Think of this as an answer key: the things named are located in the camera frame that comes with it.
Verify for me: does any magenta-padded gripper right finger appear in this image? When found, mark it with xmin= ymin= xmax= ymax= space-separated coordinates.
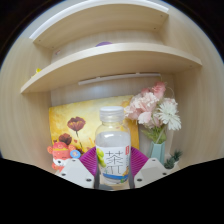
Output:
xmin=128 ymin=146 xmax=168 ymax=190

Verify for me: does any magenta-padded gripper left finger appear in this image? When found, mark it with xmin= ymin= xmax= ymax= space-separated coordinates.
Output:
xmin=57 ymin=146 xmax=100 ymax=190

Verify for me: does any clear plastic drink bottle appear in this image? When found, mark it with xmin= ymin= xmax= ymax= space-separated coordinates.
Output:
xmin=94 ymin=105 xmax=132 ymax=186

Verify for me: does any teal faceted vase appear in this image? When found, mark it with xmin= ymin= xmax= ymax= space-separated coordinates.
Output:
xmin=146 ymin=139 xmax=167 ymax=166

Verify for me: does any red plush toy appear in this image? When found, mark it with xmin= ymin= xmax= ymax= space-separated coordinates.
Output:
xmin=46 ymin=141 xmax=82 ymax=174

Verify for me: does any small potted succulent plant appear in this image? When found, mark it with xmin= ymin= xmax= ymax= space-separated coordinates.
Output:
xmin=163 ymin=149 xmax=184 ymax=170

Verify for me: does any yellow poppy flower painting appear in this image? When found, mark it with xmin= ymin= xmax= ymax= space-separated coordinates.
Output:
xmin=48 ymin=95 xmax=140 ymax=161

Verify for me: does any pink and white flower bouquet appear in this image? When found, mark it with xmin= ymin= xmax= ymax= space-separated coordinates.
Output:
xmin=123 ymin=81 xmax=183 ymax=145

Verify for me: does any white light bar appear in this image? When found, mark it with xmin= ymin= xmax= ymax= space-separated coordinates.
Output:
xmin=77 ymin=72 xmax=162 ymax=87

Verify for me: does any light wooden shelf unit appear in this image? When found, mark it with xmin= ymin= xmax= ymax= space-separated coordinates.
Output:
xmin=19 ymin=0 xmax=203 ymax=94

